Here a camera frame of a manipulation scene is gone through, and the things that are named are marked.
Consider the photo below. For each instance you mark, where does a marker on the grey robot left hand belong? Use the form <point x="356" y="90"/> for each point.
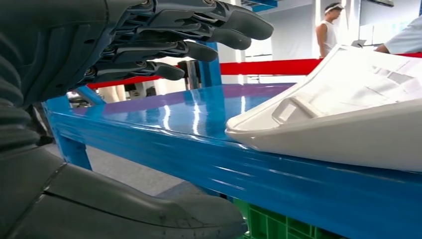
<point x="66" y="39"/>

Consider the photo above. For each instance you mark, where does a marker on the blue metal shelf rack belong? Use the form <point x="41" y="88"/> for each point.
<point x="184" y="132"/>

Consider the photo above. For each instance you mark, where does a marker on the red barrier belt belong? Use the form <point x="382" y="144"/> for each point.
<point x="125" y="81"/>
<point x="263" y="67"/>

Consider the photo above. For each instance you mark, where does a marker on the person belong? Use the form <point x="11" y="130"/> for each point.
<point x="405" y="39"/>
<point x="328" y="36"/>

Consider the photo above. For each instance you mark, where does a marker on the green plastic crate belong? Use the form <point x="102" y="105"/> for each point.
<point x="273" y="224"/>

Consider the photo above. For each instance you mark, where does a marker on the chrome stanchion post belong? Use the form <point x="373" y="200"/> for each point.
<point x="189" y="76"/>

